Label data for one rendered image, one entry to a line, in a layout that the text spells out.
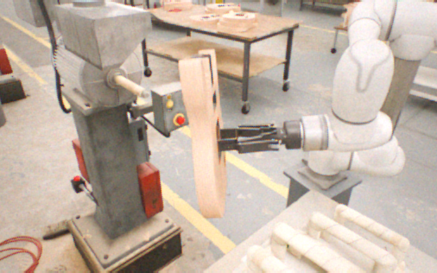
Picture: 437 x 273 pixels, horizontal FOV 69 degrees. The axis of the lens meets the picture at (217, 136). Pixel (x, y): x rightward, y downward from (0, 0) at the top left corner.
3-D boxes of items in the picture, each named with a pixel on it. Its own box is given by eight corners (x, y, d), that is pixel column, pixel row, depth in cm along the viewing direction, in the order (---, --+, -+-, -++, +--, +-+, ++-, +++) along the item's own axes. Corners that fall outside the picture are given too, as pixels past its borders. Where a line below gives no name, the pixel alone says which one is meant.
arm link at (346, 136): (317, 130, 88) (323, 94, 79) (376, 127, 87) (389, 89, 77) (325, 162, 81) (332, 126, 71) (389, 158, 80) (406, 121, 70)
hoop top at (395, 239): (332, 213, 94) (334, 205, 92) (338, 208, 96) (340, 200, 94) (404, 254, 81) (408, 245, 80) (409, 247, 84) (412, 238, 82)
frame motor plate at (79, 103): (56, 90, 154) (53, 83, 152) (103, 79, 168) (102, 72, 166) (85, 116, 131) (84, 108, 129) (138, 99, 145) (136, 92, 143)
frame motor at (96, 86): (55, 87, 150) (40, 31, 136) (110, 74, 165) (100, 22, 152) (91, 118, 124) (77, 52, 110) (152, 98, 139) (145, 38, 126)
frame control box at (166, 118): (132, 130, 167) (124, 83, 154) (166, 117, 179) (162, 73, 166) (157, 149, 152) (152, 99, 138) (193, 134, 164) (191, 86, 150)
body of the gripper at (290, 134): (303, 155, 79) (265, 156, 80) (297, 141, 87) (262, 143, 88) (303, 125, 76) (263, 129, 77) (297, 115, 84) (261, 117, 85)
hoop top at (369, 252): (306, 222, 80) (308, 212, 78) (313, 216, 82) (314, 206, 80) (389, 273, 68) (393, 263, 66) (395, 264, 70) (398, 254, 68)
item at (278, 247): (266, 260, 70) (269, 230, 65) (275, 251, 72) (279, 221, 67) (278, 269, 68) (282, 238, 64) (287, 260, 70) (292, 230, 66)
